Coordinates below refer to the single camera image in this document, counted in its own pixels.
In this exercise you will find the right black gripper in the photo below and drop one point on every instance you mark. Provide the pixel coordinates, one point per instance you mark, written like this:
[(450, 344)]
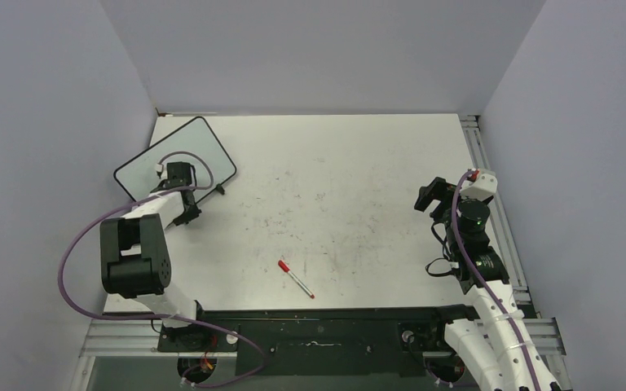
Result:
[(439, 190)]

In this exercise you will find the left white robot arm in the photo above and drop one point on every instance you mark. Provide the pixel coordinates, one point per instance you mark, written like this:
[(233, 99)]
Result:
[(135, 259)]

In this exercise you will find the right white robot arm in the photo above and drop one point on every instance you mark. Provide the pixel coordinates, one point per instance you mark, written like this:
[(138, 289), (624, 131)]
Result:
[(497, 349)]

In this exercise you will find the white marker pen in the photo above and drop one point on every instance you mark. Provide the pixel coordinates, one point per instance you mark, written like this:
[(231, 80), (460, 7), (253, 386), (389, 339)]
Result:
[(302, 286)]

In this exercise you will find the aluminium frame rail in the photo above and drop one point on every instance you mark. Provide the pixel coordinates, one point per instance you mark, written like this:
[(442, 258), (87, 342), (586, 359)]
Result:
[(127, 339), (501, 230)]

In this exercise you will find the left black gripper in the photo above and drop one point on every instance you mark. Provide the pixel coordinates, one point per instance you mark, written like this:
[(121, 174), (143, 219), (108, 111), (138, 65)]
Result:
[(191, 214)]

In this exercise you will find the small black-framed whiteboard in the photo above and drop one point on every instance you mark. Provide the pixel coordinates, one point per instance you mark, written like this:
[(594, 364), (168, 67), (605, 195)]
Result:
[(193, 142)]

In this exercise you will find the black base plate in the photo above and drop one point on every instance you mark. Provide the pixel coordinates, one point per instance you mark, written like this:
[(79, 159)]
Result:
[(347, 342)]

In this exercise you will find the red marker cap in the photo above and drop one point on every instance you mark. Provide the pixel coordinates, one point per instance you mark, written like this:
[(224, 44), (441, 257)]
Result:
[(283, 266)]

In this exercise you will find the aluminium frame rail front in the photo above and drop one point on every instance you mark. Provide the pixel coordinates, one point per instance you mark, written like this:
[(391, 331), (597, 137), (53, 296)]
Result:
[(127, 339)]

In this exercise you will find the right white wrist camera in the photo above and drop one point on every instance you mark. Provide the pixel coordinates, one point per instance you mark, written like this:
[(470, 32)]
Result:
[(480, 185)]

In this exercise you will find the aluminium frame rail right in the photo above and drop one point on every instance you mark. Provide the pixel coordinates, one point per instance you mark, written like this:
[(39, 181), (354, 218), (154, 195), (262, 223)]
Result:
[(501, 230)]

